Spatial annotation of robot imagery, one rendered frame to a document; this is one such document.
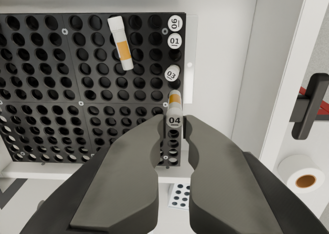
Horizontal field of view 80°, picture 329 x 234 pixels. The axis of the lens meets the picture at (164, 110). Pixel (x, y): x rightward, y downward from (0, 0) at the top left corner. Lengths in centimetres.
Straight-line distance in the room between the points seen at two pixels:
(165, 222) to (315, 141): 41
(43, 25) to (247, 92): 23
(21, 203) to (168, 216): 35
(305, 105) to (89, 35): 22
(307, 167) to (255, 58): 28
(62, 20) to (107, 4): 7
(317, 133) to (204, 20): 33
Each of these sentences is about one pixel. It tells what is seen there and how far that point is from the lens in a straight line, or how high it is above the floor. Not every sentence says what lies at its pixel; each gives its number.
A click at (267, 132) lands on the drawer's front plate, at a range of 22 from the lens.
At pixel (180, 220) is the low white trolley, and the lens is 61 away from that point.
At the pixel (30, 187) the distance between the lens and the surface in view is 41.
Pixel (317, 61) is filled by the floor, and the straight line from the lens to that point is 135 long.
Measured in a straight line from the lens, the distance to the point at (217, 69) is 27.
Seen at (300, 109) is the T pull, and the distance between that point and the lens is 24.
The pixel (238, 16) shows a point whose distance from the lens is 27.
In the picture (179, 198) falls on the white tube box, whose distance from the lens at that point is 48.
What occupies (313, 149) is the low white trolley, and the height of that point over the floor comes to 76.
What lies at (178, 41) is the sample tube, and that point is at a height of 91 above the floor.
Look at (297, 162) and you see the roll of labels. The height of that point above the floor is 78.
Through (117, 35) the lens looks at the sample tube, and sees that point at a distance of 19.
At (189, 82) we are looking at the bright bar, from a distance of 26.
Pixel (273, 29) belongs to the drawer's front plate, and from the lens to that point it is 22.
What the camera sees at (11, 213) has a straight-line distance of 39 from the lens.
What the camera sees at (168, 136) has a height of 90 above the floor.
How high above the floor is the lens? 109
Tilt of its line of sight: 62 degrees down
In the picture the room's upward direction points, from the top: 174 degrees counter-clockwise
